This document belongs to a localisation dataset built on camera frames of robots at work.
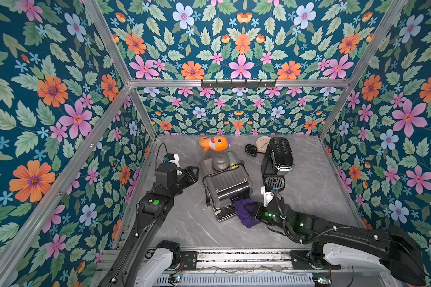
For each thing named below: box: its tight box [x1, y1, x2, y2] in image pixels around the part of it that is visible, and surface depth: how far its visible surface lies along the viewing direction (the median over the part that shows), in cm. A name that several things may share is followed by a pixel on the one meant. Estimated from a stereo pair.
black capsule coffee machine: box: [261, 136, 296, 192], surface depth 86 cm
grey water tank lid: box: [211, 151, 230, 172], surface depth 71 cm
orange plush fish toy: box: [197, 135, 232, 152], surface depth 109 cm
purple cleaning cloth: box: [233, 197, 261, 229], surface depth 74 cm
